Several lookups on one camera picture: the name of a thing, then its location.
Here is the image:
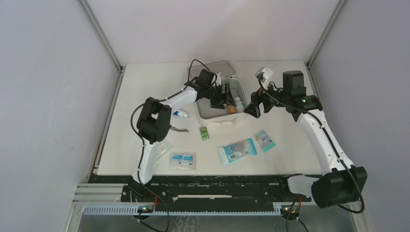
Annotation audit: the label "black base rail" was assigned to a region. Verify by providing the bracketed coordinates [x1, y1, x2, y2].
[88, 175, 312, 214]

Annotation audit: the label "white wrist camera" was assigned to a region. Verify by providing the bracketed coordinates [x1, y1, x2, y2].
[255, 67, 274, 89]
[213, 73, 224, 87]

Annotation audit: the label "small teal mask packet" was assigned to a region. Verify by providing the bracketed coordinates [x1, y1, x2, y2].
[255, 130, 276, 153]

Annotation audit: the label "white blue tube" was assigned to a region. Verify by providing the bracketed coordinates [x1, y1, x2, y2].
[173, 111, 190, 118]

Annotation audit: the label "brown bottle orange cap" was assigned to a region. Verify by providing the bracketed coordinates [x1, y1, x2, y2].
[226, 105, 237, 114]

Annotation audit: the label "large blue white pouch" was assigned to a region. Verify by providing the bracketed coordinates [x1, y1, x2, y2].
[217, 138, 257, 165]

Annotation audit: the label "black handled scissors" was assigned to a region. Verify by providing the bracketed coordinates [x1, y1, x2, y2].
[170, 126, 189, 132]

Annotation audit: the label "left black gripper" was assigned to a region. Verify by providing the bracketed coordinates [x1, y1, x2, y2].
[205, 83, 236, 110]

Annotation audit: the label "clear bag gauze pad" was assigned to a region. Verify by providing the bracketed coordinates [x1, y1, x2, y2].
[154, 140, 174, 165]

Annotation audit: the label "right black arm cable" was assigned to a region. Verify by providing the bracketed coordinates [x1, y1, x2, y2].
[258, 76, 366, 215]

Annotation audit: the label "white medicine kit case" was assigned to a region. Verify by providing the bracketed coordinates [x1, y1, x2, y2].
[188, 61, 248, 128]

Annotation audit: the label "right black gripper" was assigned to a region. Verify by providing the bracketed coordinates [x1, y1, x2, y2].
[244, 78, 290, 117]

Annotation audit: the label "small green medicine box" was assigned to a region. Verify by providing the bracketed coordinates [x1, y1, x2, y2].
[200, 127, 210, 141]

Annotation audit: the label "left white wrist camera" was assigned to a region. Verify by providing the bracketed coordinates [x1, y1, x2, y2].
[213, 73, 224, 87]

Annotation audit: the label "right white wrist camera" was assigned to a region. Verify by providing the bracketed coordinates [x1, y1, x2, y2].
[255, 67, 274, 89]

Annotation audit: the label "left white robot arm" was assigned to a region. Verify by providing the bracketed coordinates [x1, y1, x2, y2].
[130, 69, 234, 202]

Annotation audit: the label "bag of blue packets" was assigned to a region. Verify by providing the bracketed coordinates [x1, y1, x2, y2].
[169, 153, 196, 171]

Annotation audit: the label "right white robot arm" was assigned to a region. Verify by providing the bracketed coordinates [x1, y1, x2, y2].
[244, 67, 367, 214]

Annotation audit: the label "white plastic bottle green label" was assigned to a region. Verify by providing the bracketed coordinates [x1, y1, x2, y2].
[235, 97, 246, 112]

